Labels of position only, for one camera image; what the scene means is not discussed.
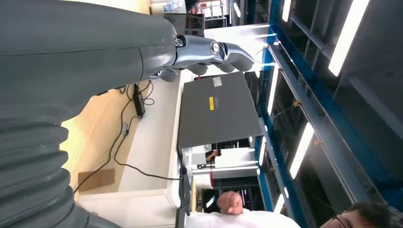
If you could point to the grey laptop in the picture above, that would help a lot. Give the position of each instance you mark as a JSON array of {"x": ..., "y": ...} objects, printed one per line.
[{"x": 220, "y": 110}]

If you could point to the black power adapter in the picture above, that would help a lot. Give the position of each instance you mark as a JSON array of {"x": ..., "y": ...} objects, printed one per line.
[{"x": 138, "y": 102}]

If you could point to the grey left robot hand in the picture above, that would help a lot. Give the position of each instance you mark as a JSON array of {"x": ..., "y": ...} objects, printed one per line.
[{"x": 78, "y": 47}]

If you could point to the long ceiling light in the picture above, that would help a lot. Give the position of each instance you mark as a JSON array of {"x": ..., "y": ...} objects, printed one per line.
[
  {"x": 348, "y": 36},
  {"x": 273, "y": 89},
  {"x": 301, "y": 151}
]

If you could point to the person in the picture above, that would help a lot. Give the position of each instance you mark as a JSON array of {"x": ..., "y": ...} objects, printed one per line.
[{"x": 245, "y": 221}]

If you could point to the brown cardboard piece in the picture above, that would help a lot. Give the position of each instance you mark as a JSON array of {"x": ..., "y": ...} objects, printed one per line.
[{"x": 96, "y": 180}]

